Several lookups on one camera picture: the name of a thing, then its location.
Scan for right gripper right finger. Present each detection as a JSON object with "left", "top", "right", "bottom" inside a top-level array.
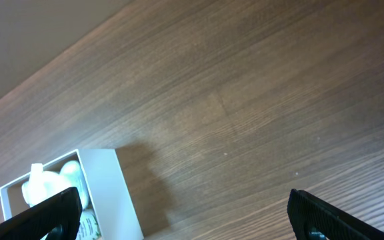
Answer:
[{"left": 287, "top": 189, "right": 384, "bottom": 240}]

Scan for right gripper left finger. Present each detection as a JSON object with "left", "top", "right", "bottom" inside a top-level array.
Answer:
[{"left": 0, "top": 187, "right": 82, "bottom": 240}]

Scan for white floral squeeze tube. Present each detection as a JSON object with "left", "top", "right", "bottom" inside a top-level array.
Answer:
[{"left": 75, "top": 209, "right": 101, "bottom": 240}]

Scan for open beige cardboard box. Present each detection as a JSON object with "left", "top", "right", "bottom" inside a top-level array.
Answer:
[{"left": 0, "top": 148, "right": 145, "bottom": 240}]

